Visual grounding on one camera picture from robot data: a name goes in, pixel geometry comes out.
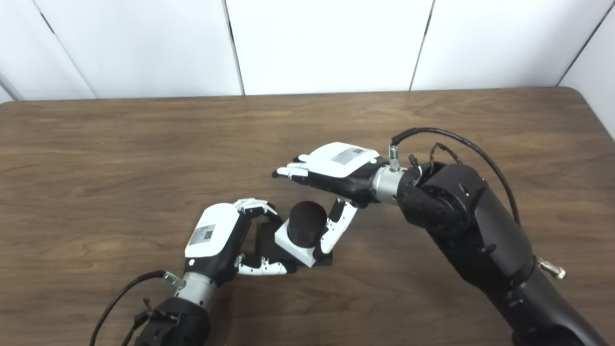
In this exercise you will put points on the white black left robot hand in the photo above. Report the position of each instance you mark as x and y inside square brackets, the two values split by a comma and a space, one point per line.
[214, 235]

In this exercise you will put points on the black peg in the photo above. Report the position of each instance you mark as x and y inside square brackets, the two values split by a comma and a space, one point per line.
[305, 223]

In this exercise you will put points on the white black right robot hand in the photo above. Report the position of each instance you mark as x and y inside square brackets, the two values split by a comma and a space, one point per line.
[341, 166]

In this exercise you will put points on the white square piece with hole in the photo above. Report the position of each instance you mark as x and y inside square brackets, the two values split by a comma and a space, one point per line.
[293, 247]

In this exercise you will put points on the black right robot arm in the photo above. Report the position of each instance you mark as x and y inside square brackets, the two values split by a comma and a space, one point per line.
[480, 226]

